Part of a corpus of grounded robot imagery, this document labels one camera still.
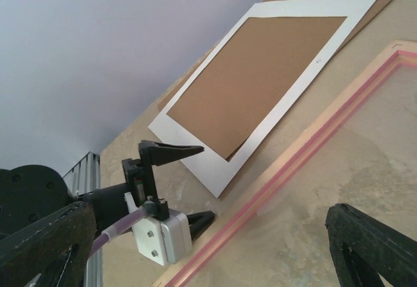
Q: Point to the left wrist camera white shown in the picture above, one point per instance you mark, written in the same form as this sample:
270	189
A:
163	242

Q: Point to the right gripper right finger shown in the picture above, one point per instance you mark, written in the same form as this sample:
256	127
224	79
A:
365	251

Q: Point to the pink picture frame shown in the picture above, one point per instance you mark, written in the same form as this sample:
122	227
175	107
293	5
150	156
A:
360	151

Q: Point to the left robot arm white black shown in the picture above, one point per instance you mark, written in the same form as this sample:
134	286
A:
30	193

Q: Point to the white mat board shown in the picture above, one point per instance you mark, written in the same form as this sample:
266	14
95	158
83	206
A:
213	171

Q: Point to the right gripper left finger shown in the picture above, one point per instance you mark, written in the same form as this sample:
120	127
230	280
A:
56	247

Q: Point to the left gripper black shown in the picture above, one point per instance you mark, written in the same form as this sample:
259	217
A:
139	176

